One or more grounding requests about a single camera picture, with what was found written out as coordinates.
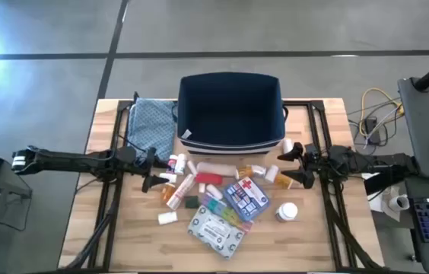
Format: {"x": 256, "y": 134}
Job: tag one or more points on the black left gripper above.
{"x": 140, "y": 167}

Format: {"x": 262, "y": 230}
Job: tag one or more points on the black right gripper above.
{"x": 321, "y": 165}

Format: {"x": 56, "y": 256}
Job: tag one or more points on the long white red tube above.
{"x": 181, "y": 191}

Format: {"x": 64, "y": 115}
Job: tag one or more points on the white bottle purple label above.
{"x": 286, "y": 211}

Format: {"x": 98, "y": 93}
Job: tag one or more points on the squat white pill bottle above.
{"x": 167, "y": 218}

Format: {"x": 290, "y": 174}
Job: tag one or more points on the dark green square pad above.
{"x": 192, "y": 202}

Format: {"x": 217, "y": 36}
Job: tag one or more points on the small white cylinder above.
{"x": 202, "y": 188}

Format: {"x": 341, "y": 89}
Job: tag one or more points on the blue first aid kit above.
{"x": 246, "y": 198}

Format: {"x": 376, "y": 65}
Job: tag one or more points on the white gauze roll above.
{"x": 214, "y": 192}

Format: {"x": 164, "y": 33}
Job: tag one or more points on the rainbow weekly pill organizer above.
{"x": 222, "y": 209}

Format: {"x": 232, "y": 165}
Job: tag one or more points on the patterned wipes packet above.
{"x": 214, "y": 233}

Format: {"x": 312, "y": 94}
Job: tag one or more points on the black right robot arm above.
{"x": 382, "y": 163}

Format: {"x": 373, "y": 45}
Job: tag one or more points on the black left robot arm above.
{"x": 66, "y": 161}

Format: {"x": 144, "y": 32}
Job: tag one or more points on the navy fabric basket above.
{"x": 229, "y": 114}

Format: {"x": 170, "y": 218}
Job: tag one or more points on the blue patterned cloth pouch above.
{"x": 150, "y": 125}

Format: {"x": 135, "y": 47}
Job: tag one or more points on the black desk support bar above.
{"x": 374, "y": 186}

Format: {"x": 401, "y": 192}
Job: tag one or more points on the black power adapter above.
{"x": 371, "y": 127}

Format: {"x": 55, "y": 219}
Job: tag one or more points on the white paper napkin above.
{"x": 378, "y": 201}

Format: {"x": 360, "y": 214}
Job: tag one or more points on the white mug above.
{"x": 399, "y": 202}

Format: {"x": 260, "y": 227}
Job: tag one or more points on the grey desk top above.
{"x": 427, "y": 122}

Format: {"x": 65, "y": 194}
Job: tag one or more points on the grey side stand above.
{"x": 5, "y": 186}

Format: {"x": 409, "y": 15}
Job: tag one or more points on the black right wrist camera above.
{"x": 311, "y": 149}

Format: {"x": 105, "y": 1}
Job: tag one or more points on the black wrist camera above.
{"x": 127, "y": 155}
{"x": 311, "y": 149}

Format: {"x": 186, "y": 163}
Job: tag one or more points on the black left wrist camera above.
{"x": 127, "y": 155}

